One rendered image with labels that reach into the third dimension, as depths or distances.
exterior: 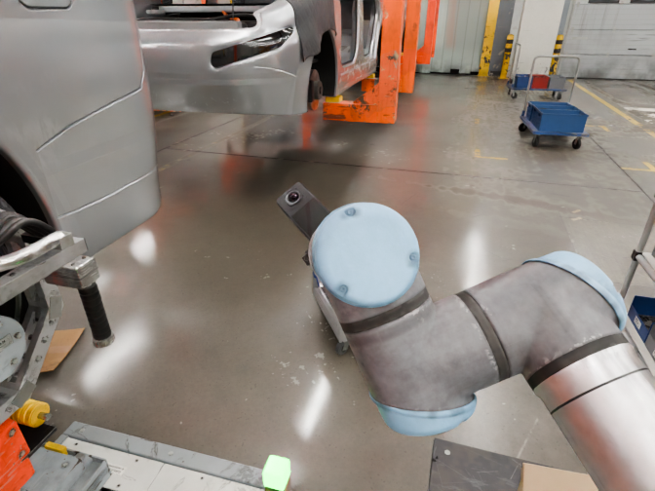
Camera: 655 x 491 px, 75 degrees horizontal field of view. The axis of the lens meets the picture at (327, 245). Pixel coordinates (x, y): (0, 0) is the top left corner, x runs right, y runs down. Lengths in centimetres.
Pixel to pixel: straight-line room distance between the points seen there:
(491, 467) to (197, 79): 275
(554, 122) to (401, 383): 551
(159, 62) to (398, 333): 305
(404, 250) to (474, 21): 1303
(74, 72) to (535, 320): 125
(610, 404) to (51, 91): 128
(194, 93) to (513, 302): 297
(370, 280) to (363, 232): 4
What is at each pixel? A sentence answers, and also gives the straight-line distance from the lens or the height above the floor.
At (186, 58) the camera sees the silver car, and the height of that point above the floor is 114.
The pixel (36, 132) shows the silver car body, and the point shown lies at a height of 113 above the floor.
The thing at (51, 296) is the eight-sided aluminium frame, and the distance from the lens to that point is 124.
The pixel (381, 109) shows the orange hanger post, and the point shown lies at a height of 64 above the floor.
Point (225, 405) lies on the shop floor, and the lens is 188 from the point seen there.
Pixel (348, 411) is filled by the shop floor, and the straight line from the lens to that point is 181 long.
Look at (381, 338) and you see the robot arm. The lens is 38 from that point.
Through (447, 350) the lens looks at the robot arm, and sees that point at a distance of 40.
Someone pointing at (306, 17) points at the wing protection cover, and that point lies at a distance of 334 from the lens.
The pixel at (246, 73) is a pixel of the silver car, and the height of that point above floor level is 105.
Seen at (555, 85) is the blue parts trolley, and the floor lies 27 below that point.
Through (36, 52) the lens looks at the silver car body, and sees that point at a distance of 132.
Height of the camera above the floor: 137
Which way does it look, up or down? 28 degrees down
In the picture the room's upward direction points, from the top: straight up
